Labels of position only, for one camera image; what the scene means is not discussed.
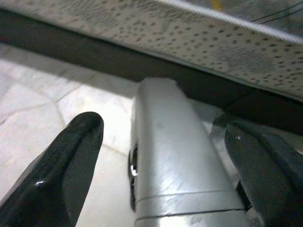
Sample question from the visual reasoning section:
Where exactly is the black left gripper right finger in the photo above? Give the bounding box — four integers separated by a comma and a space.
224, 120, 303, 227

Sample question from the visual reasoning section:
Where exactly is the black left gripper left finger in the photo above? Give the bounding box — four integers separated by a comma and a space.
0, 111, 105, 227

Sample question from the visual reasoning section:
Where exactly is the white dotted quilted mattress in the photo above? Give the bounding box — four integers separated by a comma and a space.
0, 0, 303, 103

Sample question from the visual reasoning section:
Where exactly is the dark bed frame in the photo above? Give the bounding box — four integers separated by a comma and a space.
0, 9, 303, 136

